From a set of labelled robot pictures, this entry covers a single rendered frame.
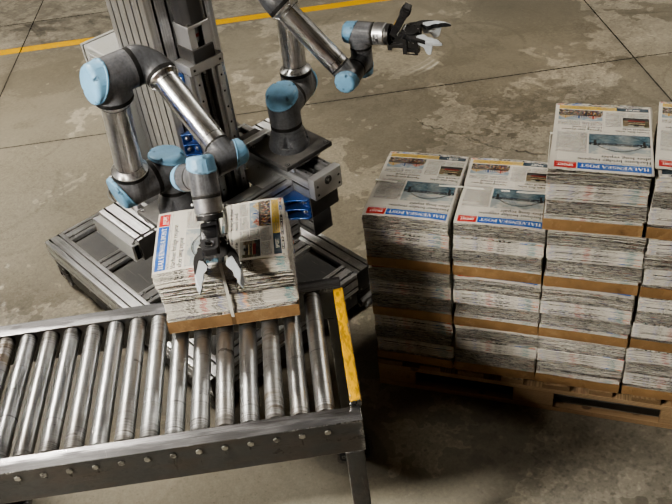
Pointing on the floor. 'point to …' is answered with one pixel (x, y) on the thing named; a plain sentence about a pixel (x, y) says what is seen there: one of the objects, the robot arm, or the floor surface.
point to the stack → (519, 308)
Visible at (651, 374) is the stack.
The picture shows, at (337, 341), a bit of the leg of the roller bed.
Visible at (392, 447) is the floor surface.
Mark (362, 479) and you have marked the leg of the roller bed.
